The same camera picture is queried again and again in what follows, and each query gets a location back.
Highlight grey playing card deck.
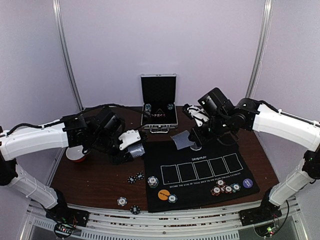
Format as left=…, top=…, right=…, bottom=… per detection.
left=127, top=143, right=145, bottom=159

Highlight playing card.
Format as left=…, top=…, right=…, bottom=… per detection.
left=171, top=130, right=194, bottom=150

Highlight small chip stack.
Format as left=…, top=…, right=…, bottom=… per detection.
left=147, top=176, right=159, bottom=188

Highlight orange big blind button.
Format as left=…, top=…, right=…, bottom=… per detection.
left=157, top=189, right=170, bottom=201

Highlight black orange hundred chip stack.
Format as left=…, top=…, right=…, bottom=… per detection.
left=223, top=185, right=233, bottom=194

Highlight blue green fifty chip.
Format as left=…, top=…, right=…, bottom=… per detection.
left=167, top=194, right=178, bottom=204

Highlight purple small blind button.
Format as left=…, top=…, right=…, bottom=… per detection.
left=242, top=178, right=254, bottom=189

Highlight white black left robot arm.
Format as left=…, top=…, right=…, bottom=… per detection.
left=0, top=104, right=141, bottom=222

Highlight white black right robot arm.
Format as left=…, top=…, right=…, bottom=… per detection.
left=183, top=87, right=320, bottom=221

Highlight black white chip left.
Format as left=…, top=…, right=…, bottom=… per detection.
left=127, top=176, right=137, bottom=184

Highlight black white chip right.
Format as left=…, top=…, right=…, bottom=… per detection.
left=135, top=172, right=145, bottom=180

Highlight chips in case right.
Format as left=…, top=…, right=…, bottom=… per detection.
left=167, top=103, right=174, bottom=111

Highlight white blue chip flat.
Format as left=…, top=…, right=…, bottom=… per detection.
left=117, top=196, right=128, bottom=207

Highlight white red bowl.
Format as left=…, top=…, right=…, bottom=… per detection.
left=65, top=146, right=86, bottom=163

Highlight black poker table mat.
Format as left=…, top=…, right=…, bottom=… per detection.
left=142, top=140, right=260, bottom=213

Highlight chips row in case left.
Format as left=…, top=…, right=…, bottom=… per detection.
left=144, top=103, right=152, bottom=118

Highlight aluminium poker case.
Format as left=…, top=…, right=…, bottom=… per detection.
left=140, top=73, right=178, bottom=134

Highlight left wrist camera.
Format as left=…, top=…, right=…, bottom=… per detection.
left=118, top=129, right=147, bottom=151

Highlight black white chip on rail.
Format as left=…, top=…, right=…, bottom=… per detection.
left=130, top=205, right=141, bottom=215

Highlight aluminium frame rail front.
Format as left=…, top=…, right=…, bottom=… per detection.
left=26, top=197, right=301, bottom=240

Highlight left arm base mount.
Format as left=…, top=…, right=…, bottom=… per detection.
left=44, top=208, right=90, bottom=239

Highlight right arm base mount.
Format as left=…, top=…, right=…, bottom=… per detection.
left=239, top=207, right=282, bottom=239

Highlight right aluminium frame post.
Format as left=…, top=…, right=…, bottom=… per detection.
left=245, top=0, right=274, bottom=98

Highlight aluminium frame post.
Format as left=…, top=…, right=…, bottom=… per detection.
left=245, top=0, right=274, bottom=98
left=52, top=0, right=84, bottom=111

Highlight left aluminium frame post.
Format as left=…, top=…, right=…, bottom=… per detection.
left=52, top=0, right=84, bottom=111

